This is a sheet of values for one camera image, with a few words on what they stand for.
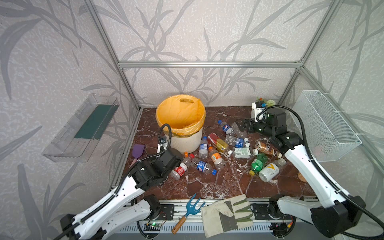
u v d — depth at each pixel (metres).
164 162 0.51
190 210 0.75
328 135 0.63
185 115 0.98
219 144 0.93
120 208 0.43
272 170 0.82
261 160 0.87
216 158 0.87
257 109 0.65
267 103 1.04
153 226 0.72
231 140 0.96
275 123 0.54
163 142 0.61
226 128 1.02
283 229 0.71
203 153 0.91
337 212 0.36
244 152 0.91
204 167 0.85
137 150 0.97
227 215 0.72
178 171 0.82
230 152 0.91
